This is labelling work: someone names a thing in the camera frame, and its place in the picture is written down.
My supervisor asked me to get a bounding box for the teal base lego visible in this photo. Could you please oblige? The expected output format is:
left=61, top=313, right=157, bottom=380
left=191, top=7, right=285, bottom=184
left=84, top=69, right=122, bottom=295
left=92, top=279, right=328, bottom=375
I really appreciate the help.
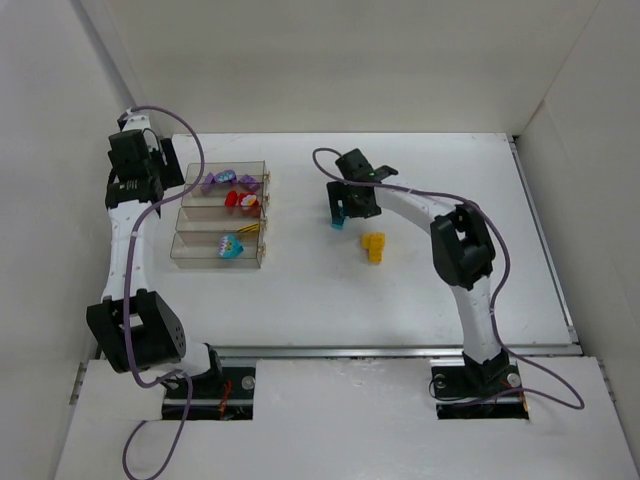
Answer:
left=331, top=209, right=346, bottom=230

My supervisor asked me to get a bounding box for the yellow lego figure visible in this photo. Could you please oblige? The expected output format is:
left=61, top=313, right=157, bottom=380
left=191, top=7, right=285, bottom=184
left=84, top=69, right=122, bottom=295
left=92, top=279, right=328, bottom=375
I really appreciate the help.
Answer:
left=361, top=232, right=386, bottom=265

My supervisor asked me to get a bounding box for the purple flower lego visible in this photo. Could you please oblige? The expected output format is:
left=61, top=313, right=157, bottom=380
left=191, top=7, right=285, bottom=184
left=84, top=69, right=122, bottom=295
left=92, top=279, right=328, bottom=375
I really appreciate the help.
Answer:
left=215, top=169, right=238, bottom=185

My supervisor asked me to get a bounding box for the red round lego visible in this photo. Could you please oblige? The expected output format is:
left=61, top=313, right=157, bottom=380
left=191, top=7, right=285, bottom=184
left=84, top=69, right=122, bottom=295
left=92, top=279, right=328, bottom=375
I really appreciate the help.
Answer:
left=237, top=192, right=261, bottom=217

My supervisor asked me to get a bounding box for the yellow lego plate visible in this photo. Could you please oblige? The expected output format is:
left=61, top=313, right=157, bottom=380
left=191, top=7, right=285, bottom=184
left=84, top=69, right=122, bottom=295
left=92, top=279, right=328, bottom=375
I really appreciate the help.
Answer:
left=237, top=223, right=261, bottom=234

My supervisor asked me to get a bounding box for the teal lego brick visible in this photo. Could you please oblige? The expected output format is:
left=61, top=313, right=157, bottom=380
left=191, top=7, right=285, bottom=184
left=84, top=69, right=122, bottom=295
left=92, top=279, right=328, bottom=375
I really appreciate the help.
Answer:
left=232, top=242, right=244, bottom=257

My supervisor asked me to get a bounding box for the red arch lego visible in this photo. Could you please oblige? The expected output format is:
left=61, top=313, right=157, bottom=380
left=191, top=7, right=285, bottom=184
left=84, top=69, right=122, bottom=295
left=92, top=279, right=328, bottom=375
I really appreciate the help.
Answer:
left=224, top=190, right=239, bottom=208

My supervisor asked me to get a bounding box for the purple lego block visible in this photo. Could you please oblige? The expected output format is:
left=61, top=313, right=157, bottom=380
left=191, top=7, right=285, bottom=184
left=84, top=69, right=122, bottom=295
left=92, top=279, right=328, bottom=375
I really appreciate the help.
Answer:
left=238, top=175, right=262, bottom=193

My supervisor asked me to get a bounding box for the teal frog lego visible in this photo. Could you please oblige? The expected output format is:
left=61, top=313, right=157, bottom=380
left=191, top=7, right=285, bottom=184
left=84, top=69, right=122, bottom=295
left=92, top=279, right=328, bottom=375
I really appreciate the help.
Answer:
left=217, top=234, right=243, bottom=259

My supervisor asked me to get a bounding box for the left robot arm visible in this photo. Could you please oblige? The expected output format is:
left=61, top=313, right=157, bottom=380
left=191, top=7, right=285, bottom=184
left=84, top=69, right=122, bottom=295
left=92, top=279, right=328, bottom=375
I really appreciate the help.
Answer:
left=86, top=127, right=223, bottom=385

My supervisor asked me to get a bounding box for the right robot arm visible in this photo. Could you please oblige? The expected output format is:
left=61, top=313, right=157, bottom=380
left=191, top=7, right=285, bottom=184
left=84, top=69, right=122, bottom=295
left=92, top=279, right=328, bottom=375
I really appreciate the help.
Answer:
left=327, top=149, right=509, bottom=401

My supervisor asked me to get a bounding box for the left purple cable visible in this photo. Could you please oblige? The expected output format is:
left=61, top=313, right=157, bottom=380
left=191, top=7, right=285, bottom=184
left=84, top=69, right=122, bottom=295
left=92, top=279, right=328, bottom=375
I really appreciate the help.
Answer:
left=121, top=104, right=206, bottom=480

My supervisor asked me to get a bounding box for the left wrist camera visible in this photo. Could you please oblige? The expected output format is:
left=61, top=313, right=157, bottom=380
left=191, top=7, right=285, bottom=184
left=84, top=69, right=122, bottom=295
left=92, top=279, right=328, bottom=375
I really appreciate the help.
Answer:
left=117, top=109, right=154, bottom=132

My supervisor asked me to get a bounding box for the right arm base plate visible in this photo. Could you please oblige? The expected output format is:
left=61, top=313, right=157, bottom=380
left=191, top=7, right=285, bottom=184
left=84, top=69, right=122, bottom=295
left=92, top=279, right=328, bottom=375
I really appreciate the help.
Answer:
left=429, top=363, right=529, bottom=420

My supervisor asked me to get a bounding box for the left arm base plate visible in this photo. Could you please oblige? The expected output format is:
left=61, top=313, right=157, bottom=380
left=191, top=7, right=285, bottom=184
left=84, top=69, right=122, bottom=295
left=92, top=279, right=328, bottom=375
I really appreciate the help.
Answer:
left=161, top=366, right=256, bottom=421

